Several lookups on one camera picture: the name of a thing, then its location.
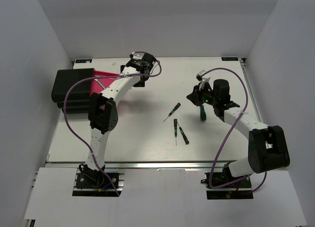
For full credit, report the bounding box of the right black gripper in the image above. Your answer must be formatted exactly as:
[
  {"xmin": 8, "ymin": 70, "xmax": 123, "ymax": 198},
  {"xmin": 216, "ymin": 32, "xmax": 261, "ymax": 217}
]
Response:
[{"xmin": 187, "ymin": 82, "xmax": 218, "ymax": 107}]

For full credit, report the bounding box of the silver combination wrench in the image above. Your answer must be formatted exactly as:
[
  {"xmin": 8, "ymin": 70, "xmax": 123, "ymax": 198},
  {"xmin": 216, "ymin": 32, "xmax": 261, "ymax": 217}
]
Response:
[{"xmin": 93, "ymin": 75, "xmax": 107, "ymax": 89}]

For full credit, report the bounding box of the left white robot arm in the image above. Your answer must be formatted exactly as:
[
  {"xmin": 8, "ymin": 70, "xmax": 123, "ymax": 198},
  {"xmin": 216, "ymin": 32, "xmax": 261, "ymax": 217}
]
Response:
[{"xmin": 79, "ymin": 52, "xmax": 158, "ymax": 187}]

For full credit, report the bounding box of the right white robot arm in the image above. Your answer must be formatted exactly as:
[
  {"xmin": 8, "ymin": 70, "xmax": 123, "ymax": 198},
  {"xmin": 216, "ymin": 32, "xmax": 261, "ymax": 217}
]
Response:
[{"xmin": 187, "ymin": 79, "xmax": 290, "ymax": 189}]

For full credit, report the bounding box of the large green screwdriver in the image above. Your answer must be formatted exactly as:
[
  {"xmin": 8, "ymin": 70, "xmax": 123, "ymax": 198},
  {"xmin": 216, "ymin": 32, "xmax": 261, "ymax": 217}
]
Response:
[{"xmin": 199, "ymin": 105, "xmax": 207, "ymax": 123}]

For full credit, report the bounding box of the small precision screwdriver upper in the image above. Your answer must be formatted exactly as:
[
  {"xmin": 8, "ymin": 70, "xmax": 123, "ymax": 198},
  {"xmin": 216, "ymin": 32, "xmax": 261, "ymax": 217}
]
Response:
[{"xmin": 163, "ymin": 102, "xmax": 181, "ymax": 122}]

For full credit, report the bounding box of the small precision screwdriver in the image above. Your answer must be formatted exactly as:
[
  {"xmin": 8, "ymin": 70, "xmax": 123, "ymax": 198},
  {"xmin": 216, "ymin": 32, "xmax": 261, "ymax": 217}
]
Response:
[
  {"xmin": 173, "ymin": 119, "xmax": 178, "ymax": 146},
  {"xmin": 178, "ymin": 125, "xmax": 189, "ymax": 145},
  {"xmin": 163, "ymin": 102, "xmax": 181, "ymax": 122}
]

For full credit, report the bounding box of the small precision screwdriver middle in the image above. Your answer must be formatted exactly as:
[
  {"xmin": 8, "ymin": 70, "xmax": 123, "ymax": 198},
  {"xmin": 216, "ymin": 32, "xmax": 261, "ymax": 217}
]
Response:
[{"xmin": 173, "ymin": 119, "xmax": 178, "ymax": 146}]

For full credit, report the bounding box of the small precision screwdriver lower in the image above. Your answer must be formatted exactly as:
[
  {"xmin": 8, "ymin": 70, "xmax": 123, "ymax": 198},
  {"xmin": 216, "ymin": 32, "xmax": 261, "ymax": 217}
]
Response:
[{"xmin": 178, "ymin": 125, "xmax": 189, "ymax": 145}]

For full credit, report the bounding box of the blue label sticker right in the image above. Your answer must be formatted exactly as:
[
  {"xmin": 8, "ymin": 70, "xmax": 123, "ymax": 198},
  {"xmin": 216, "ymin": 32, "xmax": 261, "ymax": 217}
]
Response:
[{"xmin": 221, "ymin": 57, "xmax": 239, "ymax": 61}]

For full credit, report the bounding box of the blue label sticker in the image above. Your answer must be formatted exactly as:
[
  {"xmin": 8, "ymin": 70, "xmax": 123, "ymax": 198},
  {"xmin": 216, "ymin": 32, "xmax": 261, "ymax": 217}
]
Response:
[
  {"xmin": 221, "ymin": 57, "xmax": 239, "ymax": 61},
  {"xmin": 75, "ymin": 59, "xmax": 92, "ymax": 64}
]

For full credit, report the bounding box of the blue label sticker left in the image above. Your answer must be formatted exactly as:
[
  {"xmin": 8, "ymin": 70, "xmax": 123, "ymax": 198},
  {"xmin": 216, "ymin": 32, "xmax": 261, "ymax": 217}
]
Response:
[{"xmin": 75, "ymin": 59, "xmax": 92, "ymax": 64}]

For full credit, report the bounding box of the black drawer cabinet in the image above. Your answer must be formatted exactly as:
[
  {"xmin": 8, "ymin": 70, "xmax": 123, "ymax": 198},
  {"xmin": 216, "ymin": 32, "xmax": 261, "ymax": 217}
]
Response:
[{"xmin": 51, "ymin": 68, "xmax": 95, "ymax": 114}]

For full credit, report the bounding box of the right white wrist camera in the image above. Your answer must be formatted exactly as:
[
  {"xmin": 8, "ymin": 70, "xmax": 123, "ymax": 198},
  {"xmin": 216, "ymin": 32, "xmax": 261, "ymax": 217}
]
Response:
[{"xmin": 196, "ymin": 70, "xmax": 211, "ymax": 91}]

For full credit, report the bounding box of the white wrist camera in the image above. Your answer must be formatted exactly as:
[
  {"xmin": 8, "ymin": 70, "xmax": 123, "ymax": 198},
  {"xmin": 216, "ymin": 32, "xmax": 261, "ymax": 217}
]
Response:
[
  {"xmin": 129, "ymin": 51, "xmax": 145, "ymax": 60},
  {"xmin": 196, "ymin": 70, "xmax": 211, "ymax": 91}
]

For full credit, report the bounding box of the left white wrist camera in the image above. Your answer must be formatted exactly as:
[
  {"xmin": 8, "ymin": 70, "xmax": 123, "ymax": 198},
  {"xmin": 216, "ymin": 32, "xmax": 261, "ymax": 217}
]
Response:
[{"xmin": 129, "ymin": 51, "xmax": 145, "ymax": 60}]

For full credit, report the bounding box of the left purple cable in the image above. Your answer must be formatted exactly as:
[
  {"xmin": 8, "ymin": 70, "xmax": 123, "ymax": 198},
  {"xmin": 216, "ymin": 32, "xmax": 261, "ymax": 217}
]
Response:
[{"xmin": 63, "ymin": 51, "xmax": 162, "ymax": 197}]

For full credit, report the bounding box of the purple cable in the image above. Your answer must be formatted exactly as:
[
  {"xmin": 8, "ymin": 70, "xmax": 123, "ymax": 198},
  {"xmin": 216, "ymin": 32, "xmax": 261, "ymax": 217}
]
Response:
[
  {"xmin": 63, "ymin": 51, "xmax": 162, "ymax": 197},
  {"xmin": 201, "ymin": 67, "xmax": 268, "ymax": 195}
]

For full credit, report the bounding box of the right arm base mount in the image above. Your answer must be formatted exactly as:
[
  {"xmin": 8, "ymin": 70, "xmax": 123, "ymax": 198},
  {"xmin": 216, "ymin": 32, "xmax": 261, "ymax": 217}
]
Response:
[{"xmin": 200, "ymin": 167, "xmax": 253, "ymax": 200}]

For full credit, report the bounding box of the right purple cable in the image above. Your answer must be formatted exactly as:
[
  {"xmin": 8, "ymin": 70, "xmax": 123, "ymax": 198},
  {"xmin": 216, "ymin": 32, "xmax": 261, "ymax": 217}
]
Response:
[{"xmin": 201, "ymin": 67, "xmax": 268, "ymax": 195}]

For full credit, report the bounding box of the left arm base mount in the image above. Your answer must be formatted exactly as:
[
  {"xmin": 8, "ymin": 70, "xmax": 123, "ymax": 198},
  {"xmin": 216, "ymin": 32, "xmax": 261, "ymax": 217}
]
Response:
[{"xmin": 72, "ymin": 164, "xmax": 124, "ymax": 197}]

